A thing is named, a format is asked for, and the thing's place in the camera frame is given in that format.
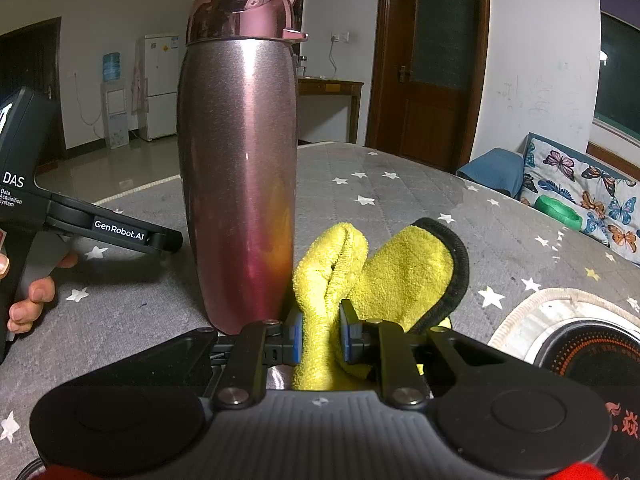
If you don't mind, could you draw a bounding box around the green bowl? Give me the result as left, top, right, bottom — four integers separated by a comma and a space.
534, 194, 585, 231

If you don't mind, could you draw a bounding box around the brown wooden door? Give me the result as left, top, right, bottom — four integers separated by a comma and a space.
371, 0, 491, 171

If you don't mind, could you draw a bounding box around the round black induction cooker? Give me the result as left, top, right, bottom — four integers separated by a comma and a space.
487, 287, 640, 480

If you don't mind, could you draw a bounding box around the yellow cleaning cloth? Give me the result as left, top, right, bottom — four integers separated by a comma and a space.
291, 217, 471, 393

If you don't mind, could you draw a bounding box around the white water dispenser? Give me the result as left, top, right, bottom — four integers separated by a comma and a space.
100, 52, 130, 148

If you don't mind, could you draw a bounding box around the butterfly print pillow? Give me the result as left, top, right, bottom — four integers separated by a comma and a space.
520, 132, 640, 266

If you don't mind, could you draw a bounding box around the pink metallic cat-ear bottle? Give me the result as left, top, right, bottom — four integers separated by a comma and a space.
176, 0, 309, 336

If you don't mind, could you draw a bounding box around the person's left hand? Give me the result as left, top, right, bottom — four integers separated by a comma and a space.
7, 252, 79, 334

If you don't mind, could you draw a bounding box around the dark wooden doorway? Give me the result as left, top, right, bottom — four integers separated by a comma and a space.
0, 16, 68, 163

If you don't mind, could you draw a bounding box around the wooden side table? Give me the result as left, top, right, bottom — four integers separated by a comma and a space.
297, 78, 365, 145

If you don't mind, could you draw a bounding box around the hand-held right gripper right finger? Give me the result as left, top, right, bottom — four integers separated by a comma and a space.
339, 299, 506, 410

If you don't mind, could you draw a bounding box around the pink hanging cloth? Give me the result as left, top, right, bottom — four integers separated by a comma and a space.
130, 62, 143, 116

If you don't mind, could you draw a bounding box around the dark glass window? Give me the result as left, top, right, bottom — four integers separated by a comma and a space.
592, 10, 640, 133

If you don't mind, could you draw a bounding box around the white refrigerator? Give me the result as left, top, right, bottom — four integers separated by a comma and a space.
136, 34, 181, 142

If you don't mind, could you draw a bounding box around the grey star-print tablecloth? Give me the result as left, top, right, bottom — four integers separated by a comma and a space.
0, 142, 640, 480

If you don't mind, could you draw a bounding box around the purple roller blind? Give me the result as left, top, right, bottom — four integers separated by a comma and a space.
597, 0, 640, 21

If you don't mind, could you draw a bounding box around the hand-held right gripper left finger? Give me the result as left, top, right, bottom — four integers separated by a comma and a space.
145, 310, 303, 408

